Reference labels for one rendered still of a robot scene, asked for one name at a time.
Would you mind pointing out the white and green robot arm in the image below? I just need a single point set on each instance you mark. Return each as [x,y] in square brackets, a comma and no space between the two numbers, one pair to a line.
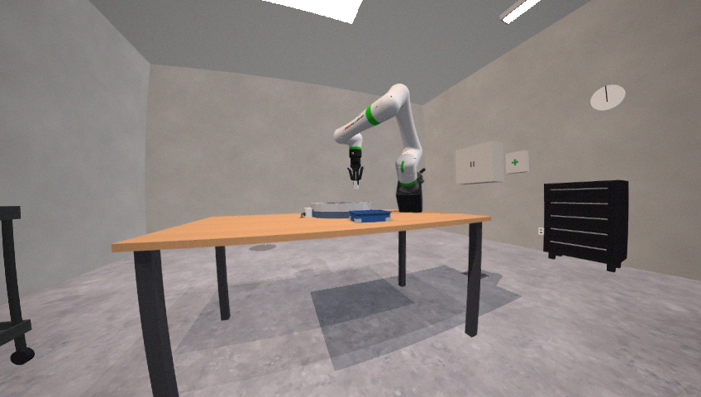
[396,102]

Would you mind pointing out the blue crate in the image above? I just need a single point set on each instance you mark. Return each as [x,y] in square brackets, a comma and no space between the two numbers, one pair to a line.
[370,216]

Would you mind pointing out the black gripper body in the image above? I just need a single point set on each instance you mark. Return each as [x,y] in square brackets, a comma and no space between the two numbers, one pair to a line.
[355,161]

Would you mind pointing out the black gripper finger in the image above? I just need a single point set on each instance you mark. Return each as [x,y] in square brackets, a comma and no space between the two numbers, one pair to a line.
[352,177]
[358,177]

